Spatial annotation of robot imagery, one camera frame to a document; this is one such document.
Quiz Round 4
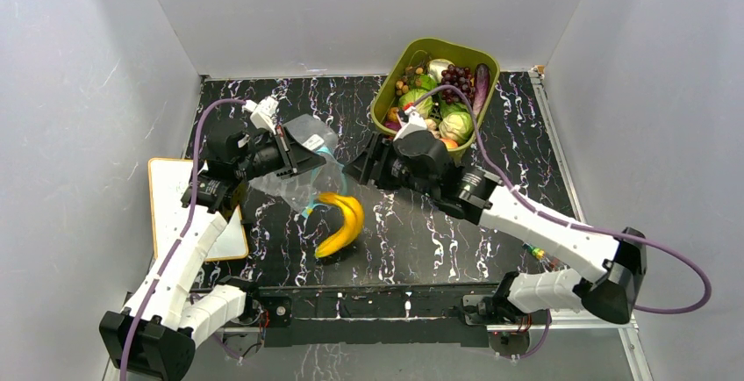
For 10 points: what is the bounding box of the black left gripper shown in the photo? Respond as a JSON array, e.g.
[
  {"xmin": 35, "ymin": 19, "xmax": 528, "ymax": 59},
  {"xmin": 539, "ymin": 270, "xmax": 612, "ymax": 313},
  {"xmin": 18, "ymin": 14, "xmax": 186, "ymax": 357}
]
[{"xmin": 236, "ymin": 126, "xmax": 326, "ymax": 183}]

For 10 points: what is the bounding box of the clear zip bag blue zipper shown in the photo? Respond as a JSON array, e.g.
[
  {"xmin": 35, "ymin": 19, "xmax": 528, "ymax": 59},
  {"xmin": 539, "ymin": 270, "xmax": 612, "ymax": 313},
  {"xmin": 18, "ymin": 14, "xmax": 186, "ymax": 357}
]
[{"xmin": 249, "ymin": 114, "xmax": 349, "ymax": 218}]

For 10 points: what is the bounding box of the yellow banana bunch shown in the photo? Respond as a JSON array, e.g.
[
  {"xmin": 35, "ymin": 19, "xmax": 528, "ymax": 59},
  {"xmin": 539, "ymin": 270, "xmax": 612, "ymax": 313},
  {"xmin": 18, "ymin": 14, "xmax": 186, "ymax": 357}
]
[{"xmin": 315, "ymin": 192, "xmax": 365, "ymax": 259}]

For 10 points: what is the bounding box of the dark red grape bunch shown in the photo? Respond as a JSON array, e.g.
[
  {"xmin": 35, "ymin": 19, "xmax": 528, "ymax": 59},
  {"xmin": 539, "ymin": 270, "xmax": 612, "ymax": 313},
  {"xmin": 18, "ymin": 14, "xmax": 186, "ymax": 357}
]
[{"xmin": 440, "ymin": 64, "xmax": 476, "ymax": 104}]

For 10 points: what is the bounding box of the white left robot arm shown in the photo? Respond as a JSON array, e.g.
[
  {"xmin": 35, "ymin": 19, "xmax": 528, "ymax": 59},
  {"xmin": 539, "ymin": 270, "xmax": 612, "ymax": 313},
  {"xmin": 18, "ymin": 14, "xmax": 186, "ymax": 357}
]
[{"xmin": 99, "ymin": 124, "xmax": 326, "ymax": 380}]

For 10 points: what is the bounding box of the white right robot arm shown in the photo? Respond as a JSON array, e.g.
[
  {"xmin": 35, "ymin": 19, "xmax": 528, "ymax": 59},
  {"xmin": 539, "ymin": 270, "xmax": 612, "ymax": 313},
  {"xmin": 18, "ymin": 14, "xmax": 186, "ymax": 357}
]
[{"xmin": 342, "ymin": 132, "xmax": 646, "ymax": 325}]

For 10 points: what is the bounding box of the small orange fruit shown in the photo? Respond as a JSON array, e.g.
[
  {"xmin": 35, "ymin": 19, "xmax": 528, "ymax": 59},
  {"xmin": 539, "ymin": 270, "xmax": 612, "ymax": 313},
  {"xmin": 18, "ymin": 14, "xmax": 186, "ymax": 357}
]
[{"xmin": 386, "ymin": 106, "xmax": 400, "ymax": 124}]

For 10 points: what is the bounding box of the green cabbage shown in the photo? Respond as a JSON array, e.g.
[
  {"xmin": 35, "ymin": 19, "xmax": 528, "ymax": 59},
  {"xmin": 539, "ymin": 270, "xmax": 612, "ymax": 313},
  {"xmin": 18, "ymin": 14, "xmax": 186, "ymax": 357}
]
[
  {"xmin": 439, "ymin": 111, "xmax": 475, "ymax": 146},
  {"xmin": 397, "ymin": 89, "xmax": 433, "ymax": 119}
]

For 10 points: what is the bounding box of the peach fruit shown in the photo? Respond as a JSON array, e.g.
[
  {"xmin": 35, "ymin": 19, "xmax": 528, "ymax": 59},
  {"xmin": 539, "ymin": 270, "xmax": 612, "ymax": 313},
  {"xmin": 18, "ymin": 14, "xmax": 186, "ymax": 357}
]
[{"xmin": 440, "ymin": 138, "xmax": 459, "ymax": 149}]

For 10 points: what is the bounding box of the white garlic bulb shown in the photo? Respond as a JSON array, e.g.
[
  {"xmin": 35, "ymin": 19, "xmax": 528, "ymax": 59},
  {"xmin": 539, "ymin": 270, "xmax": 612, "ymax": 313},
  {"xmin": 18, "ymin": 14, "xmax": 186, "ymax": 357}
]
[{"xmin": 427, "ymin": 59, "xmax": 454, "ymax": 83}]

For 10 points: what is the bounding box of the olive green plastic bin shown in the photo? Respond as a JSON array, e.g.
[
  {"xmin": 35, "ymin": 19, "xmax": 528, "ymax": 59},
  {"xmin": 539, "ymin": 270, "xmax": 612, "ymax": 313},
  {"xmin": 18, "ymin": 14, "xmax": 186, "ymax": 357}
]
[{"xmin": 370, "ymin": 38, "xmax": 500, "ymax": 162}]

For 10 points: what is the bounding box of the white board orange edge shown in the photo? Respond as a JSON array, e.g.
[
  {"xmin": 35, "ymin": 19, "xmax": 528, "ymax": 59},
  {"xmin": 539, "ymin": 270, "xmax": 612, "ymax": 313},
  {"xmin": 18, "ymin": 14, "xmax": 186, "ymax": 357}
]
[{"xmin": 148, "ymin": 158, "xmax": 249, "ymax": 262}]

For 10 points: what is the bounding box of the purple eggplant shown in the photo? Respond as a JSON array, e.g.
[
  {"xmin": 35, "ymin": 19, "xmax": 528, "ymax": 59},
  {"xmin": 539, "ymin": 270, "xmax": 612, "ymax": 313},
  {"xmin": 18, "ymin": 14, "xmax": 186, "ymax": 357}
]
[{"xmin": 472, "ymin": 63, "xmax": 490, "ymax": 116}]

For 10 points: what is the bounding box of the clear marker pack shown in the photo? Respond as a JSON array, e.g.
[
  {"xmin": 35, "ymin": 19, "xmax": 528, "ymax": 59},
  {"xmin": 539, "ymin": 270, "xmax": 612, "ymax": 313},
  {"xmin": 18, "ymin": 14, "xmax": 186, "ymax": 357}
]
[{"xmin": 522, "ymin": 243, "xmax": 560, "ymax": 267}]

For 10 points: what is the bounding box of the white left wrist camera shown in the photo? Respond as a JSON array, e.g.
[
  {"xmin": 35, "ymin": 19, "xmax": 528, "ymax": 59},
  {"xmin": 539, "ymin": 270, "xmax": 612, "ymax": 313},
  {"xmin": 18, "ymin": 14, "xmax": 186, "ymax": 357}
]
[{"xmin": 241, "ymin": 96, "xmax": 278, "ymax": 135}]

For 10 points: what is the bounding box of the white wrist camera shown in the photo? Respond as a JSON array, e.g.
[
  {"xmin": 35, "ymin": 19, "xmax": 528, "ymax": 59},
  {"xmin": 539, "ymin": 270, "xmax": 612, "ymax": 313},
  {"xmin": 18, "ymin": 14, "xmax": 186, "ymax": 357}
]
[
  {"xmin": 241, "ymin": 96, "xmax": 278, "ymax": 135},
  {"xmin": 394, "ymin": 104, "xmax": 428, "ymax": 140}
]

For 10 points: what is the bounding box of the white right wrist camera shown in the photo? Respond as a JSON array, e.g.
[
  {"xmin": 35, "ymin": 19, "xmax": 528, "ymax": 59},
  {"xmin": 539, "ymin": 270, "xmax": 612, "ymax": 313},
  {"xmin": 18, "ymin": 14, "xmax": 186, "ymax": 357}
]
[{"xmin": 394, "ymin": 104, "xmax": 428, "ymax": 140}]

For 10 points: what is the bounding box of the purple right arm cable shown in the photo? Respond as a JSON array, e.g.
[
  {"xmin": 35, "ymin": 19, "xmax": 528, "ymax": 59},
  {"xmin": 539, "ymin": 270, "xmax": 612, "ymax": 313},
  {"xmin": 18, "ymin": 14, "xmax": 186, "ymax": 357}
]
[{"xmin": 409, "ymin": 83, "xmax": 712, "ymax": 315}]

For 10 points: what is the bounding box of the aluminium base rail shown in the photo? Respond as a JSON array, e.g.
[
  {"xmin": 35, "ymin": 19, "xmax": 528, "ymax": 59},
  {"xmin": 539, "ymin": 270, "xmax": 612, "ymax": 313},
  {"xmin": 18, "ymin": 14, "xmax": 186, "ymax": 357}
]
[{"xmin": 216, "ymin": 284, "xmax": 614, "ymax": 334}]

